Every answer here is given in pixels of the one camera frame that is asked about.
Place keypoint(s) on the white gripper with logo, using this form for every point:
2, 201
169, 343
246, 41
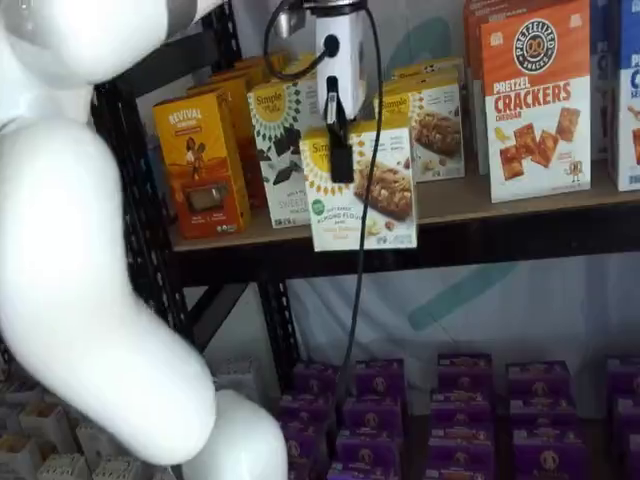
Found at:
345, 65

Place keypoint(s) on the white yellow almond bar box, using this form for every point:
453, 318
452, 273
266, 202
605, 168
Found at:
385, 210
430, 65
440, 140
430, 80

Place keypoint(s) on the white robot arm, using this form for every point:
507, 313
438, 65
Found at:
75, 250

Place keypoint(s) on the black metal shelf rack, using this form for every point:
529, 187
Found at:
450, 245

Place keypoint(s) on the brown wooden shelf board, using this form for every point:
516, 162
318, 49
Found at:
500, 205

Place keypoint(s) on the orange Pretzel Crackers box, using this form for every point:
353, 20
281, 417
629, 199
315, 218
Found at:
537, 125

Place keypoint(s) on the purple snack box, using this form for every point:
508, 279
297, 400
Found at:
362, 472
307, 410
542, 412
537, 380
627, 415
632, 457
380, 380
550, 457
625, 377
300, 472
307, 445
462, 410
367, 450
465, 372
317, 380
462, 457
372, 415

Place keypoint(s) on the white carton box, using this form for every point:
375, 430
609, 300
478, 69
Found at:
47, 425
62, 467
240, 377
17, 457
97, 440

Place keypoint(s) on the blue white cracker box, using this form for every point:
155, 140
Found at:
602, 75
630, 100

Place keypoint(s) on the white banner with teal logo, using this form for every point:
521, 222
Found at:
550, 310

